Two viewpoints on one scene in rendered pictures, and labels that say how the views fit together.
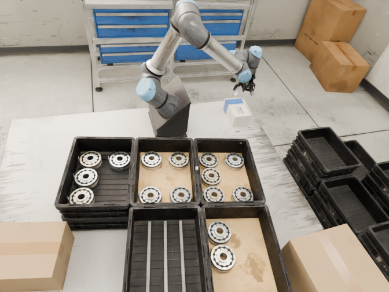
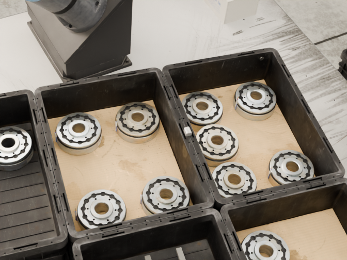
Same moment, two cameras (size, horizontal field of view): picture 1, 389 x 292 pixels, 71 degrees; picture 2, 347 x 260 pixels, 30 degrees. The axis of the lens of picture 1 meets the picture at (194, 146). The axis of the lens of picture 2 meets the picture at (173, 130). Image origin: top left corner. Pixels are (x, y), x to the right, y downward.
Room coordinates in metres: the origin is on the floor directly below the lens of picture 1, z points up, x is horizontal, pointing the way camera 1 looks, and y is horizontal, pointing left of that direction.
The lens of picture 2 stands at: (-0.05, 0.19, 2.04)
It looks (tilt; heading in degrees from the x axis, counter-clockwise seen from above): 51 degrees down; 348
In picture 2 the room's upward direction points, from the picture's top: 8 degrees clockwise
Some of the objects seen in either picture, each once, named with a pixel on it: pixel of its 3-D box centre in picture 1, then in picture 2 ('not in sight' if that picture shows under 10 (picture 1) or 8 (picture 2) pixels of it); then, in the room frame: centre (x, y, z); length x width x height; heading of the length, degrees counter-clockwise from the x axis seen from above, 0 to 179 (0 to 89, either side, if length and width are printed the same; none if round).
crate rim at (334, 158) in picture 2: (226, 169); (248, 120); (0.84, -0.17, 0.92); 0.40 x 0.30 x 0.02; 11
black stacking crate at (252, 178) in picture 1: (224, 175); (244, 134); (0.84, -0.17, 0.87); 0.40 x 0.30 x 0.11; 11
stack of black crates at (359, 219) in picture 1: (342, 214); not in sight; (1.10, -1.13, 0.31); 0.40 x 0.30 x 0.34; 22
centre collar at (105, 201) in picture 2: (150, 195); (101, 209); (0.66, 0.16, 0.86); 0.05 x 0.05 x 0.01
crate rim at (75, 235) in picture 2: (165, 169); (120, 146); (0.78, 0.12, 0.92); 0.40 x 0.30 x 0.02; 11
